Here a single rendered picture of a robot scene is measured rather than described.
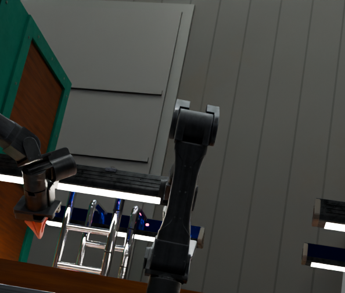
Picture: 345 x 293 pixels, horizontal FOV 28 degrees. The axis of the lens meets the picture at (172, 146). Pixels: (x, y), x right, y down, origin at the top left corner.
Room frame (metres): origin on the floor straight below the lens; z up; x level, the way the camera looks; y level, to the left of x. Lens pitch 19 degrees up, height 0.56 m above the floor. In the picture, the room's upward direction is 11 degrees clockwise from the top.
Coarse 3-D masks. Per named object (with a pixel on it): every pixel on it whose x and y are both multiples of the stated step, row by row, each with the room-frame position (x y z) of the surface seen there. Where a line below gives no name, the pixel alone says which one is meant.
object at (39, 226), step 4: (16, 212) 1.66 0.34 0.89; (16, 216) 1.67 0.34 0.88; (20, 216) 1.67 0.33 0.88; (24, 216) 1.66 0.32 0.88; (28, 216) 1.66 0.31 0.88; (32, 216) 1.66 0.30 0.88; (36, 216) 1.67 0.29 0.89; (40, 216) 1.67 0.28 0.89; (28, 220) 1.67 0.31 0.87; (32, 220) 1.67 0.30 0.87; (36, 220) 1.66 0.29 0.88; (40, 220) 1.66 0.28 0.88; (44, 220) 1.68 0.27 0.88; (36, 224) 1.68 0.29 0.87; (40, 224) 1.67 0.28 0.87; (44, 224) 1.72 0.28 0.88; (36, 228) 1.70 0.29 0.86; (40, 228) 1.69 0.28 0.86; (40, 232) 1.71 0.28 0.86; (40, 236) 1.73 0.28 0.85
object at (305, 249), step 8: (304, 248) 2.34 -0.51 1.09; (312, 248) 2.34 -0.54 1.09; (320, 248) 2.34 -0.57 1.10; (328, 248) 2.34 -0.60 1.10; (336, 248) 2.33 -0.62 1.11; (344, 248) 2.33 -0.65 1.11; (304, 256) 2.32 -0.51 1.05; (312, 256) 2.32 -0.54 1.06; (320, 256) 2.32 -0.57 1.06; (328, 256) 2.32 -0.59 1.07; (336, 256) 2.31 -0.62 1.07; (344, 256) 2.31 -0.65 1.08; (304, 264) 2.38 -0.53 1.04; (328, 264) 2.31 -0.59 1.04; (336, 264) 2.30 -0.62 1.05; (344, 264) 2.30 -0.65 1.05
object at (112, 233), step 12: (108, 168) 1.91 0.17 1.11; (72, 192) 2.09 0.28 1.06; (72, 204) 2.10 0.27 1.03; (120, 204) 2.07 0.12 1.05; (120, 216) 2.07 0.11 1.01; (60, 228) 2.10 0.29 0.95; (72, 228) 2.09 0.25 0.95; (84, 228) 2.08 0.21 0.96; (96, 228) 2.08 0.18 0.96; (60, 240) 2.09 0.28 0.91; (108, 240) 2.07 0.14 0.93; (60, 252) 2.10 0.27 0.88; (108, 252) 2.07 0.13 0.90; (60, 264) 2.09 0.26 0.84; (72, 264) 2.09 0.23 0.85; (108, 264) 2.07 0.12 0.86; (108, 276) 2.07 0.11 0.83
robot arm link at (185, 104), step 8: (176, 104) 1.28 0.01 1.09; (184, 104) 1.29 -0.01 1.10; (176, 112) 1.25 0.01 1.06; (208, 112) 1.28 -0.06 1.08; (216, 112) 1.28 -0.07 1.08; (176, 120) 1.25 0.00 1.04; (216, 120) 1.25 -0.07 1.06; (216, 128) 1.25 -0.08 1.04; (200, 144) 1.36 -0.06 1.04; (168, 176) 1.49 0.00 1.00; (168, 184) 1.48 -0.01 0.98; (168, 192) 1.50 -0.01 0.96
